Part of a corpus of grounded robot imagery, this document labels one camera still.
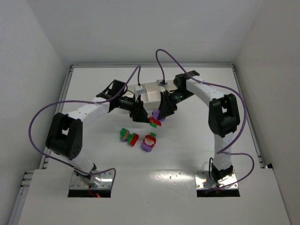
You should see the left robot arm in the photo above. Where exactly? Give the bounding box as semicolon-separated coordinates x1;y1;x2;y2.
45;80;150;176

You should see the white divided container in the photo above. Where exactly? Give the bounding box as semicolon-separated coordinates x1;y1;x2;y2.
126;80;176;103

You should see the left base plate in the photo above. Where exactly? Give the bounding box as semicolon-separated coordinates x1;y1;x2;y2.
69;170;114;190

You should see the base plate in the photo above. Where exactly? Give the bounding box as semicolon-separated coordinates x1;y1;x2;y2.
195;170;239;190
69;170;114;190

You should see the purple cable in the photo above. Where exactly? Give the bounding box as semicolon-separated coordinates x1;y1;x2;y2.
155;48;255;193
29;65;141;176

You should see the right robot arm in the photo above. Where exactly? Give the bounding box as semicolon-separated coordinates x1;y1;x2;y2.
154;70;240;182

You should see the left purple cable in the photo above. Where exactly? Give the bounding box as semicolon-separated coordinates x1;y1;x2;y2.
29;65;141;176

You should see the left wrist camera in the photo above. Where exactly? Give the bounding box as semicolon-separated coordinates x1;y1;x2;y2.
135;85;146;96

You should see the santa lego stack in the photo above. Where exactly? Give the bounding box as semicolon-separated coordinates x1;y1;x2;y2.
141;133;157;152

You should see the purple lego brick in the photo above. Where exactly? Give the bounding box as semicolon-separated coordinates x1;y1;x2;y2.
152;110;165;122

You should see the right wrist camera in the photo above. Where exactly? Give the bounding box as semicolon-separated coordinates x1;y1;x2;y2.
156;79;169;92

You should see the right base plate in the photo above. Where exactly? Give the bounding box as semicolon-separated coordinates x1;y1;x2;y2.
195;170;239;190

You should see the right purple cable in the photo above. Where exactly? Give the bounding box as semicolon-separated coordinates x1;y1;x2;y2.
155;48;255;193

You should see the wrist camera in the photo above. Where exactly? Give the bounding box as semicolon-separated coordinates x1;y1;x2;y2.
156;79;169;92
135;85;146;96

